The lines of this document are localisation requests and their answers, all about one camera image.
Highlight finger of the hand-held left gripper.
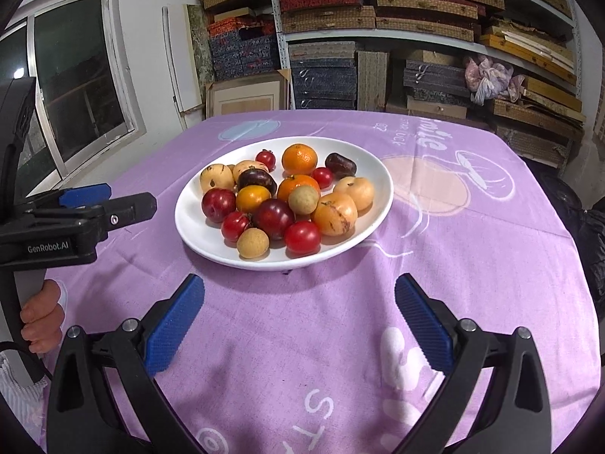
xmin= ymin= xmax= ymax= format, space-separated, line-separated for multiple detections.
xmin=26 ymin=183 xmax=112 ymax=210
xmin=80 ymin=192 xmax=158 ymax=239

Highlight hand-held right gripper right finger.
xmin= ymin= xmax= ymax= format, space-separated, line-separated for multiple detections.
xmin=394 ymin=273 xmax=553 ymax=454

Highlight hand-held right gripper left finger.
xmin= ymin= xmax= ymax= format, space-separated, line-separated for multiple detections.
xmin=46 ymin=273 xmax=206 ymax=454

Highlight white oval plate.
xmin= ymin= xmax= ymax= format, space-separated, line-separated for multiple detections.
xmin=175 ymin=136 xmax=394 ymax=271

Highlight small dark red plum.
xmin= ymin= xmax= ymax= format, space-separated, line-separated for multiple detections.
xmin=201 ymin=188 xmax=237 ymax=223

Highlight plain yellow pepino melon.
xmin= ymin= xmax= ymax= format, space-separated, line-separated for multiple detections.
xmin=199 ymin=163 xmax=236 ymax=194

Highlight tan longan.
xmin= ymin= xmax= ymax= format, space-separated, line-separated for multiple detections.
xmin=288 ymin=185 xmax=318 ymax=216
xmin=237 ymin=228 xmax=270 ymax=260

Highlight small orange-yellow round fruit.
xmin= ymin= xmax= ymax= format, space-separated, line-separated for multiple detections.
xmin=236 ymin=185 xmax=272 ymax=215

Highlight pale purple-striped pepino melon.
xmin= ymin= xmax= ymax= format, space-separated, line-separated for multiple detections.
xmin=233 ymin=160 xmax=269 ymax=178

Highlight large dark red plum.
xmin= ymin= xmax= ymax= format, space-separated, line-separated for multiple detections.
xmin=253 ymin=199 xmax=296 ymax=241

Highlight yellow brown-marked pepino melon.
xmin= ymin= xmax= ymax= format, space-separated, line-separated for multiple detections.
xmin=310 ymin=194 xmax=358 ymax=237

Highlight pale orange persimmon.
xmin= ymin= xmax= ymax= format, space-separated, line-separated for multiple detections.
xmin=333 ymin=176 xmax=375 ymax=212

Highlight orange mandarin with green stem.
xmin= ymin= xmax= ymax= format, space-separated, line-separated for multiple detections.
xmin=277 ymin=174 xmax=321 ymax=204

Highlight person's left forearm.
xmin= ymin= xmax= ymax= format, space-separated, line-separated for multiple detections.
xmin=0 ymin=350 xmax=48 ymax=440

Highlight person's left hand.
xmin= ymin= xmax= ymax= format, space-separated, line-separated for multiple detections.
xmin=20 ymin=280 xmax=66 ymax=355

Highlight purple printed tablecloth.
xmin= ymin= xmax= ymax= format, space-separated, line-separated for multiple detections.
xmin=35 ymin=110 xmax=599 ymax=454

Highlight white panel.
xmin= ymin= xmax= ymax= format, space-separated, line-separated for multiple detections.
xmin=162 ymin=4 xmax=209 ymax=117

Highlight mottled grey-green board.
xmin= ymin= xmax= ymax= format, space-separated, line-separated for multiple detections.
xmin=186 ymin=4 xmax=216 ymax=93

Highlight stack of blue floral boxes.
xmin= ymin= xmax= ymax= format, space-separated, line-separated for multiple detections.
xmin=208 ymin=16 xmax=281 ymax=82

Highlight metal shelf rack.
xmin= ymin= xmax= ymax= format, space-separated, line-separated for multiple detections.
xmin=267 ymin=0 xmax=587 ymax=171

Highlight stack of dark grey boxes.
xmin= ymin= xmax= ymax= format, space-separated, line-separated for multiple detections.
xmin=403 ymin=59 xmax=473 ymax=105
xmin=288 ymin=42 xmax=358 ymax=110

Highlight upright woven box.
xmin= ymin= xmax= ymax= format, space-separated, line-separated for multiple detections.
xmin=357 ymin=50 xmax=391 ymax=112

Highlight pink plastic bag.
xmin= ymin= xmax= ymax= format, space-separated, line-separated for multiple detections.
xmin=464 ymin=54 xmax=526 ymax=106

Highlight stack of yellow wooden boxes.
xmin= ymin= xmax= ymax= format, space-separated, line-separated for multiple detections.
xmin=477 ymin=19 xmax=587 ymax=114

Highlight stack of woven straw boxes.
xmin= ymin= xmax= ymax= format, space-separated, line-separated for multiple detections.
xmin=276 ymin=0 xmax=506 ymax=42

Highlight black cable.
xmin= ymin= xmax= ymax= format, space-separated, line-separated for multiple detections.
xmin=0 ymin=340 xmax=53 ymax=381

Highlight window with white frame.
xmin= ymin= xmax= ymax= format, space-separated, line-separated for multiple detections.
xmin=0 ymin=0 xmax=147 ymax=199

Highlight wooden picture frame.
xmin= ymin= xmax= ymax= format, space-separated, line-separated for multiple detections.
xmin=205 ymin=69 xmax=292 ymax=119

